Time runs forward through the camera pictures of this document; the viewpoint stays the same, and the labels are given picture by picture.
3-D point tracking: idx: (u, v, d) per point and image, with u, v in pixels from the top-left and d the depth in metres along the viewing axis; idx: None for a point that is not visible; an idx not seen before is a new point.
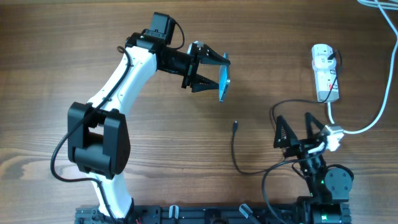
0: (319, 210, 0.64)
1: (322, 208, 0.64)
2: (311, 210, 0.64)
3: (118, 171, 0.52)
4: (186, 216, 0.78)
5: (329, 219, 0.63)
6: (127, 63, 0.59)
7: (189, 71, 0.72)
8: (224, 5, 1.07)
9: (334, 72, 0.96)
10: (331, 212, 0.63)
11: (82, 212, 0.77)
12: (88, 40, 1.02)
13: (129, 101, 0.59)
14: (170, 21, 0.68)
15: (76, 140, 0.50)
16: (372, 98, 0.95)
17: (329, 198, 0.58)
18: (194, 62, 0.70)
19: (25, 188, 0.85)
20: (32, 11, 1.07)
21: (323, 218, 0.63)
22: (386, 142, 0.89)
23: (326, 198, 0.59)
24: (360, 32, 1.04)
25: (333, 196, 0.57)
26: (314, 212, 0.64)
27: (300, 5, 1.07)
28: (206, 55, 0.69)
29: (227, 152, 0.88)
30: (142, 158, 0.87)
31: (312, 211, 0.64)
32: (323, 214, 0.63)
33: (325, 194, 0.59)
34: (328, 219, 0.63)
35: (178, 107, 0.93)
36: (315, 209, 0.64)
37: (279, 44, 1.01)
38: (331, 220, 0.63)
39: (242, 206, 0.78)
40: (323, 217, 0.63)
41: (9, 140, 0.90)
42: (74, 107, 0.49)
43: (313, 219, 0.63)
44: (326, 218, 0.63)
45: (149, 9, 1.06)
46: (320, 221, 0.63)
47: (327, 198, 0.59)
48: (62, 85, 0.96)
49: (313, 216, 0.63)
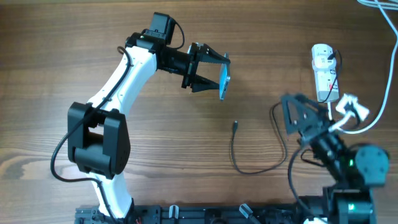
0: (346, 198, 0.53)
1: (349, 196, 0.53)
2: (335, 198, 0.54)
3: (118, 171, 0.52)
4: (186, 216, 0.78)
5: (358, 211, 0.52)
6: (127, 63, 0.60)
7: (188, 70, 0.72)
8: (223, 4, 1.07)
9: (334, 72, 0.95)
10: (360, 202, 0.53)
11: (82, 212, 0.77)
12: (88, 40, 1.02)
13: (129, 101, 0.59)
14: (169, 21, 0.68)
15: (76, 140, 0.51)
16: (372, 98, 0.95)
17: (360, 181, 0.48)
18: (193, 60, 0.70)
19: (25, 188, 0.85)
20: (32, 11, 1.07)
21: (351, 207, 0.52)
22: (387, 142, 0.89)
23: (356, 182, 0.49)
24: (360, 32, 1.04)
25: (364, 179, 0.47)
26: (341, 201, 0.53)
27: (300, 5, 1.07)
28: (206, 53, 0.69)
29: (227, 152, 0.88)
30: (143, 158, 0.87)
31: (336, 198, 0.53)
32: (351, 203, 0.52)
33: (355, 178, 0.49)
34: (356, 210, 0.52)
35: (178, 107, 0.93)
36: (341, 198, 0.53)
37: (278, 44, 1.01)
38: (360, 211, 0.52)
39: (242, 206, 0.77)
40: (351, 207, 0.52)
41: (9, 140, 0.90)
42: (74, 107, 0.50)
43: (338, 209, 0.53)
44: (354, 209, 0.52)
45: (149, 9, 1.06)
46: (348, 212, 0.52)
47: (359, 182, 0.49)
48: (61, 85, 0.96)
49: (339, 205, 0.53)
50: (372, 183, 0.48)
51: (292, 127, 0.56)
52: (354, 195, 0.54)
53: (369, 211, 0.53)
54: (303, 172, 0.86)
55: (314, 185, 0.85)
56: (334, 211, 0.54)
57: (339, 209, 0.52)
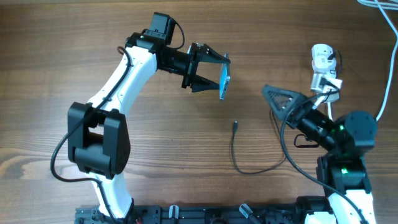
0: (339, 164, 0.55)
1: (342, 162, 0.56)
2: (329, 165, 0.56)
3: (118, 171, 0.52)
4: (186, 216, 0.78)
5: (352, 174, 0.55)
6: (127, 63, 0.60)
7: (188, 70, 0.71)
8: (223, 5, 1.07)
9: (334, 73, 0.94)
10: (354, 166, 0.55)
11: (82, 212, 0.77)
12: (88, 40, 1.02)
13: (129, 101, 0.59)
14: (169, 21, 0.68)
15: (76, 141, 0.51)
16: (372, 98, 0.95)
17: (352, 146, 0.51)
18: (193, 60, 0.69)
19: (25, 188, 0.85)
20: (32, 11, 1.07)
21: (344, 172, 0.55)
22: (386, 142, 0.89)
23: (348, 147, 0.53)
24: (360, 32, 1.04)
25: (356, 142, 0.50)
26: (335, 168, 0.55)
27: (300, 6, 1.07)
28: (206, 52, 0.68)
29: (227, 152, 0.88)
30: (143, 158, 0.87)
31: (331, 167, 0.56)
32: (344, 168, 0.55)
33: (347, 144, 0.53)
34: (351, 174, 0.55)
35: (178, 107, 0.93)
36: (335, 164, 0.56)
37: (278, 45, 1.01)
38: (354, 174, 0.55)
39: (242, 206, 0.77)
40: (344, 172, 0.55)
41: (9, 140, 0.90)
42: (75, 107, 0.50)
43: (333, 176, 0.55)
44: (348, 173, 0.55)
45: (149, 9, 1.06)
46: (342, 177, 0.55)
47: (351, 147, 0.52)
48: (61, 85, 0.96)
49: (333, 172, 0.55)
50: (364, 145, 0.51)
51: (280, 113, 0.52)
52: (349, 161, 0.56)
53: (362, 175, 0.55)
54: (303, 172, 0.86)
55: (314, 185, 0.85)
56: (329, 178, 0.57)
57: (333, 175, 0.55)
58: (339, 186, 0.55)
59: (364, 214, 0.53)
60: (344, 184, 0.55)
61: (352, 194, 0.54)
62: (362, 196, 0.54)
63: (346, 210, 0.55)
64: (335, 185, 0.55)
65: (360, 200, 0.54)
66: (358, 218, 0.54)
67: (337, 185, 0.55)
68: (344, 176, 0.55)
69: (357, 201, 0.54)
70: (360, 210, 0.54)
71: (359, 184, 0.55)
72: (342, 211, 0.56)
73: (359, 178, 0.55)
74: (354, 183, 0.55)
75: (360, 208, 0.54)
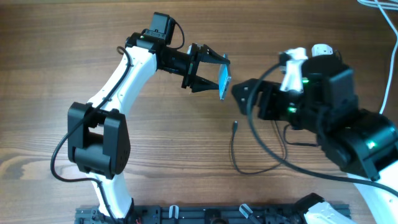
0: (360, 135, 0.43)
1: (362, 131, 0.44)
2: (343, 142, 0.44)
3: (118, 171, 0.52)
4: (186, 216, 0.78)
5: (377, 142, 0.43)
6: (127, 63, 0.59)
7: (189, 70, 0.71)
8: (223, 5, 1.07)
9: None
10: (374, 131, 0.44)
11: (82, 213, 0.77)
12: (88, 40, 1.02)
13: (129, 101, 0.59)
14: (169, 21, 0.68)
15: (76, 141, 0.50)
16: (372, 98, 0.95)
17: (333, 91, 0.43)
18: (194, 60, 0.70)
19: (25, 188, 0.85)
20: (32, 11, 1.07)
21: (369, 144, 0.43)
22: None
23: (333, 98, 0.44)
24: (360, 32, 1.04)
25: (332, 80, 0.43)
26: (356, 142, 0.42)
27: (300, 6, 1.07)
28: (208, 53, 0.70)
29: (227, 152, 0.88)
30: (143, 158, 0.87)
31: (345, 142, 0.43)
32: (367, 141, 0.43)
33: (329, 96, 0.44)
34: (375, 143, 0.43)
35: (178, 107, 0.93)
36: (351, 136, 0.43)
37: (278, 45, 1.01)
38: (379, 142, 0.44)
39: (242, 206, 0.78)
40: (369, 143, 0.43)
41: (9, 140, 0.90)
42: (75, 107, 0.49)
43: (356, 154, 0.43)
44: (372, 143, 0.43)
45: (149, 9, 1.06)
46: (367, 151, 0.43)
47: (332, 94, 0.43)
48: (62, 85, 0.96)
49: (357, 149, 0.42)
50: (343, 81, 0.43)
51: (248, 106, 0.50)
52: (364, 127, 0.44)
53: (388, 139, 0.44)
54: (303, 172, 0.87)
55: (314, 185, 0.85)
56: (352, 158, 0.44)
57: (357, 152, 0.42)
58: (367, 166, 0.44)
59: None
60: (372, 158, 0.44)
61: (387, 172, 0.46)
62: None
63: (384, 197, 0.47)
64: (362, 165, 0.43)
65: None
66: None
67: (366, 165, 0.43)
68: (369, 149, 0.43)
69: (395, 182, 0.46)
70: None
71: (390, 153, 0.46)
72: (380, 200, 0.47)
73: (386, 146, 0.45)
74: (382, 154, 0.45)
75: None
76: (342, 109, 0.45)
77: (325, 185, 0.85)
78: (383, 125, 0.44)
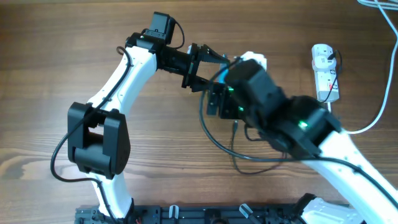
0: (291, 121, 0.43)
1: (293, 116, 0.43)
2: (279, 132, 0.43)
3: (118, 171, 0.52)
4: (186, 216, 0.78)
5: (310, 122, 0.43)
6: (127, 63, 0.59)
7: (189, 69, 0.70)
8: (224, 4, 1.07)
9: (334, 72, 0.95)
10: (305, 113, 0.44)
11: (82, 213, 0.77)
12: (89, 40, 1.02)
13: (129, 101, 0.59)
14: (169, 20, 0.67)
15: (77, 141, 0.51)
16: (372, 98, 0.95)
17: (254, 92, 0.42)
18: (194, 60, 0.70)
19: (25, 188, 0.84)
20: (32, 11, 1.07)
21: (303, 126, 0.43)
22: (387, 142, 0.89)
23: (255, 98, 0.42)
24: (360, 32, 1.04)
25: (249, 83, 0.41)
26: (289, 129, 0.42)
27: (300, 6, 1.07)
28: (208, 52, 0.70)
29: (227, 152, 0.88)
30: (143, 158, 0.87)
31: (281, 132, 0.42)
32: (300, 122, 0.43)
33: (251, 97, 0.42)
34: (309, 124, 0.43)
35: (178, 107, 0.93)
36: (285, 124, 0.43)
37: (279, 45, 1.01)
38: (312, 121, 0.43)
39: (242, 206, 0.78)
40: (302, 126, 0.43)
41: (9, 140, 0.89)
42: (75, 107, 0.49)
43: (293, 139, 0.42)
44: (306, 124, 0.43)
45: (149, 9, 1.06)
46: (303, 134, 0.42)
47: (255, 96, 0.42)
48: (62, 85, 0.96)
49: (292, 135, 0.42)
50: (260, 80, 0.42)
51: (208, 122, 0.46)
52: (295, 111, 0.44)
53: (320, 116, 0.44)
54: (303, 172, 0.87)
55: (314, 185, 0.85)
56: (291, 145, 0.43)
57: (294, 137, 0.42)
58: (310, 149, 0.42)
59: (351, 161, 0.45)
60: (310, 140, 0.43)
61: (329, 146, 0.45)
62: (339, 140, 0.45)
63: (332, 168, 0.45)
64: (303, 150, 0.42)
65: (340, 145, 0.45)
66: (349, 169, 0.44)
67: (308, 148, 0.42)
68: (304, 131, 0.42)
69: (337, 152, 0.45)
70: (347, 158, 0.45)
71: (328, 127, 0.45)
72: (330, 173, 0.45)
73: (321, 122, 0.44)
74: (319, 131, 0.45)
75: (344, 156, 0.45)
76: (270, 102, 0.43)
77: (325, 185, 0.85)
78: (312, 104, 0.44)
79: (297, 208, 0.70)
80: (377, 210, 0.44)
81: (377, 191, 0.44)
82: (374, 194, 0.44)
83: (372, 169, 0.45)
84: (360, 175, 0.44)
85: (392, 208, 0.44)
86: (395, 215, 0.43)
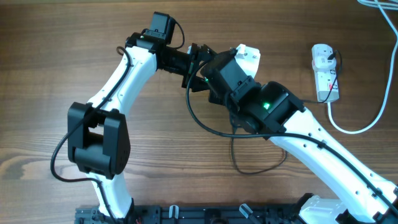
0: (257, 102, 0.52)
1: (259, 99, 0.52)
2: (247, 113, 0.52)
3: (118, 171, 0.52)
4: (186, 217, 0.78)
5: (273, 104, 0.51)
6: (127, 63, 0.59)
7: (189, 69, 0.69)
8: (224, 4, 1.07)
9: (334, 72, 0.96)
10: (270, 96, 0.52)
11: (82, 212, 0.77)
12: (89, 40, 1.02)
13: (129, 101, 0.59)
14: (169, 20, 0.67)
15: (76, 141, 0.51)
16: (372, 98, 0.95)
17: (226, 78, 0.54)
18: (194, 59, 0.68)
19: (25, 188, 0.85)
20: (32, 10, 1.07)
21: (267, 107, 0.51)
22: (387, 142, 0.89)
23: (227, 83, 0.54)
24: (360, 32, 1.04)
25: (221, 71, 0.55)
26: (254, 109, 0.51)
27: (300, 5, 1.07)
28: (208, 52, 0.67)
29: (227, 152, 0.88)
30: (142, 158, 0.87)
31: (249, 113, 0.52)
32: (265, 104, 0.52)
33: (224, 83, 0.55)
34: (272, 105, 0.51)
35: (178, 107, 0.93)
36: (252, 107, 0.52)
37: (279, 44, 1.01)
38: (275, 103, 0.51)
39: (242, 206, 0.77)
40: (267, 107, 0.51)
41: (9, 140, 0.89)
42: (75, 107, 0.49)
43: (259, 119, 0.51)
44: (270, 105, 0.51)
45: (149, 9, 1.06)
46: (266, 114, 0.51)
47: (227, 81, 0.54)
48: (62, 85, 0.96)
49: (257, 115, 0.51)
50: (229, 68, 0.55)
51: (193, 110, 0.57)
52: (261, 96, 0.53)
53: (285, 98, 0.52)
54: (303, 172, 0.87)
55: (314, 185, 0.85)
56: (259, 124, 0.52)
57: (259, 117, 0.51)
58: (272, 126, 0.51)
59: (316, 137, 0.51)
60: (273, 119, 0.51)
61: (291, 123, 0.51)
62: (303, 119, 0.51)
63: (298, 144, 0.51)
64: (267, 127, 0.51)
65: (303, 123, 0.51)
66: (312, 144, 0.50)
67: (270, 125, 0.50)
68: (268, 111, 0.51)
69: (301, 128, 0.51)
70: (311, 134, 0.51)
71: (291, 109, 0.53)
72: (296, 147, 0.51)
73: (285, 104, 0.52)
74: (284, 111, 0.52)
75: (309, 132, 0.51)
76: (240, 88, 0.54)
77: (325, 185, 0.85)
78: (278, 89, 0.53)
79: (296, 207, 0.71)
80: (342, 181, 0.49)
81: (342, 165, 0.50)
82: (338, 167, 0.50)
83: (336, 145, 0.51)
84: (324, 149, 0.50)
85: (357, 180, 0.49)
86: (360, 186, 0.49)
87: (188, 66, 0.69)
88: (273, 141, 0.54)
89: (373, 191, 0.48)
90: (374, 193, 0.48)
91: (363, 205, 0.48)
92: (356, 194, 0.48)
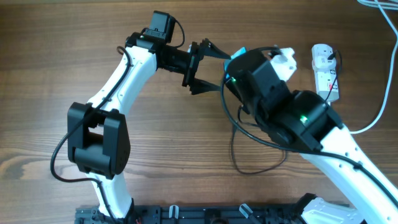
0: (293, 114, 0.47)
1: (294, 110, 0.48)
2: (280, 124, 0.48)
3: (118, 172, 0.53)
4: (186, 216, 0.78)
5: (311, 116, 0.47)
6: (127, 63, 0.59)
7: (190, 63, 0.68)
8: (223, 4, 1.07)
9: (334, 72, 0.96)
10: (307, 107, 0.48)
11: (82, 212, 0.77)
12: (88, 40, 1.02)
13: (128, 102, 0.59)
14: (169, 20, 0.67)
15: (76, 142, 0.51)
16: (372, 98, 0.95)
17: (257, 82, 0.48)
18: (195, 54, 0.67)
19: (25, 188, 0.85)
20: (32, 11, 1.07)
21: (303, 121, 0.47)
22: (387, 142, 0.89)
23: (259, 88, 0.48)
24: (360, 32, 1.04)
25: (254, 73, 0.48)
26: (290, 122, 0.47)
27: (300, 5, 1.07)
28: (209, 45, 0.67)
29: (227, 152, 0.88)
30: (143, 158, 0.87)
31: (282, 125, 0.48)
32: (301, 116, 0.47)
33: (255, 87, 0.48)
34: (309, 117, 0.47)
35: (178, 108, 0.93)
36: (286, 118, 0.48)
37: (278, 44, 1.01)
38: (313, 116, 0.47)
39: (242, 206, 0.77)
40: (303, 119, 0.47)
41: (9, 140, 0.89)
42: (74, 107, 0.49)
43: (293, 132, 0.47)
44: (306, 118, 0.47)
45: (149, 9, 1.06)
46: (303, 127, 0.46)
47: (259, 86, 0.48)
48: (62, 85, 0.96)
49: (293, 127, 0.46)
50: (263, 71, 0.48)
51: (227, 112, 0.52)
52: (297, 106, 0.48)
53: (322, 111, 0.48)
54: (303, 172, 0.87)
55: (314, 185, 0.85)
56: (292, 137, 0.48)
57: (294, 130, 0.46)
58: (308, 142, 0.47)
59: (352, 158, 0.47)
60: (310, 134, 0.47)
61: (329, 141, 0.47)
62: (341, 139, 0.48)
63: (333, 164, 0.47)
64: (303, 140, 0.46)
65: (341, 142, 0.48)
66: (348, 166, 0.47)
67: (306, 140, 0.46)
68: (305, 124, 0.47)
69: (338, 147, 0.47)
70: (347, 155, 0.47)
71: (328, 122, 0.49)
72: (331, 167, 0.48)
73: (322, 116, 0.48)
74: (320, 125, 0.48)
75: (346, 152, 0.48)
76: (271, 94, 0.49)
77: (325, 185, 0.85)
78: (314, 99, 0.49)
79: (297, 207, 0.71)
80: (375, 206, 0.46)
81: (377, 188, 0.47)
82: (373, 190, 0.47)
83: (372, 167, 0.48)
84: (359, 172, 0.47)
85: (390, 205, 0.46)
86: (393, 211, 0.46)
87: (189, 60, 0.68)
88: (306, 157, 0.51)
89: None
90: None
91: None
92: (387, 219, 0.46)
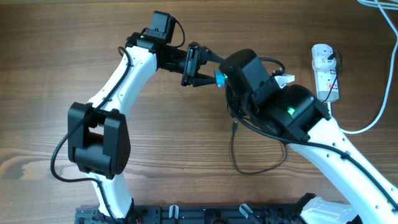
0: (280, 106, 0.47)
1: (283, 102, 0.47)
2: (268, 116, 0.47)
3: (118, 172, 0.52)
4: (186, 216, 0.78)
5: (299, 109, 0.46)
6: (128, 63, 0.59)
7: (186, 67, 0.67)
8: (224, 4, 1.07)
9: (334, 72, 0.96)
10: (296, 99, 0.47)
11: (82, 212, 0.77)
12: (88, 40, 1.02)
13: (128, 102, 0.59)
14: (170, 20, 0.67)
15: (77, 141, 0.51)
16: (372, 98, 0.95)
17: (247, 78, 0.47)
18: (192, 58, 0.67)
19: (25, 188, 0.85)
20: (32, 11, 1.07)
21: (291, 112, 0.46)
22: (387, 142, 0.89)
23: (249, 83, 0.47)
24: (360, 32, 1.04)
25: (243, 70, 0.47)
26: (278, 114, 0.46)
27: (300, 5, 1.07)
28: (206, 50, 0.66)
29: (227, 152, 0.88)
30: (142, 158, 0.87)
31: (270, 117, 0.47)
32: (289, 109, 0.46)
33: (245, 83, 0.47)
34: (297, 110, 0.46)
35: (178, 108, 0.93)
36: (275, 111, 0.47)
37: (279, 45, 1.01)
38: (301, 107, 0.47)
39: (242, 206, 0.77)
40: (291, 111, 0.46)
41: (9, 140, 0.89)
42: (75, 107, 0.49)
43: (282, 124, 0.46)
44: (295, 110, 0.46)
45: (149, 9, 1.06)
46: (290, 119, 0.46)
47: (249, 82, 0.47)
48: (62, 85, 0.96)
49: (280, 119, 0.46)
50: (252, 66, 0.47)
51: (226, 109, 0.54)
52: (285, 98, 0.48)
53: (310, 103, 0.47)
54: (303, 172, 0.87)
55: (314, 185, 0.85)
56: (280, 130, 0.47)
57: (282, 122, 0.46)
58: (296, 133, 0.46)
59: (339, 148, 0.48)
60: (298, 126, 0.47)
61: (316, 131, 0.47)
62: (328, 129, 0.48)
63: (321, 154, 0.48)
64: (290, 132, 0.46)
65: (329, 132, 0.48)
66: (336, 155, 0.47)
67: (294, 132, 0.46)
68: (293, 116, 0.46)
69: (326, 138, 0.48)
70: (334, 144, 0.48)
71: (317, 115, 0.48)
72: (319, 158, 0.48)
73: (310, 109, 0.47)
74: (309, 117, 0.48)
75: (333, 142, 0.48)
76: (262, 89, 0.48)
77: (325, 185, 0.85)
78: (303, 91, 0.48)
79: (296, 207, 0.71)
80: (364, 194, 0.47)
81: (364, 177, 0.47)
82: (360, 180, 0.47)
83: (359, 155, 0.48)
84: (347, 161, 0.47)
85: (377, 193, 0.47)
86: (381, 200, 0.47)
87: (186, 64, 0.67)
88: (293, 147, 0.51)
89: (393, 207, 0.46)
90: (394, 208, 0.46)
91: (382, 219, 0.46)
92: (375, 208, 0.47)
